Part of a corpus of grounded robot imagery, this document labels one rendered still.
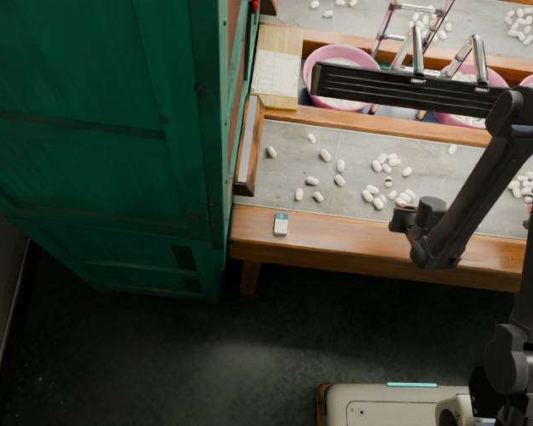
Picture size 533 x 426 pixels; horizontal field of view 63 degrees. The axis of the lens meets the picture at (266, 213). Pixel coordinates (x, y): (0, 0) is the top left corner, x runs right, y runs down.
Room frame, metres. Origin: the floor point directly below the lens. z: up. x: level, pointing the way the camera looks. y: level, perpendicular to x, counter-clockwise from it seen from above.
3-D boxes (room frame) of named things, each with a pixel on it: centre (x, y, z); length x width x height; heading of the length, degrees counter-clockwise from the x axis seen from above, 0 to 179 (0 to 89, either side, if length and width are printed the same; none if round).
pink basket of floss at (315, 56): (1.01, -0.15, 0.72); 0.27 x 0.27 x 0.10
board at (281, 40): (0.99, 0.06, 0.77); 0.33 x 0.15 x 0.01; 5
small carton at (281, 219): (0.45, -0.05, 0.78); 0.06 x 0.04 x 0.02; 5
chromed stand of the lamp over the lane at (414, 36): (0.83, -0.35, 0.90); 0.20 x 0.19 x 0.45; 95
